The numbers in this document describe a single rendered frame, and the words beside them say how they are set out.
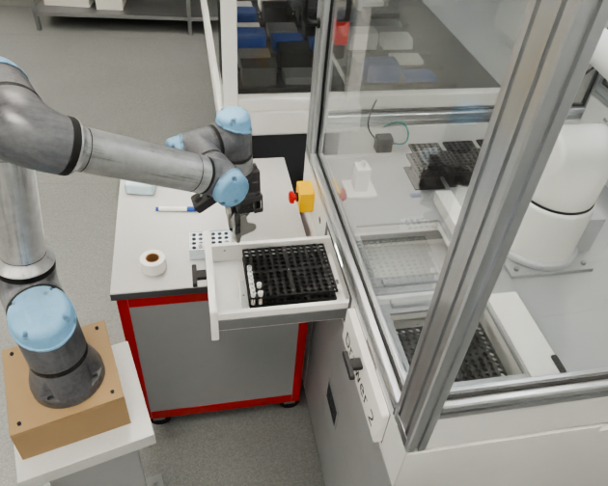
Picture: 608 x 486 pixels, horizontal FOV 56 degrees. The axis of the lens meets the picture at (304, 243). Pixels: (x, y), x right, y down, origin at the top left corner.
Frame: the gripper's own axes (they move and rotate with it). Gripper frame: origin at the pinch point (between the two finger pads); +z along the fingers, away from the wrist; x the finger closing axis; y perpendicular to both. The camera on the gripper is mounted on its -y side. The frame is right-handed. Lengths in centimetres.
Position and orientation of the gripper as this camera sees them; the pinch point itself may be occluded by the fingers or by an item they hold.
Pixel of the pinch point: (233, 234)
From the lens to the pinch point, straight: 147.1
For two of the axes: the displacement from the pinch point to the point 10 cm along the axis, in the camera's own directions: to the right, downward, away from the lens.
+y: 9.3, -2.3, 2.8
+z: -0.3, 7.2, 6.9
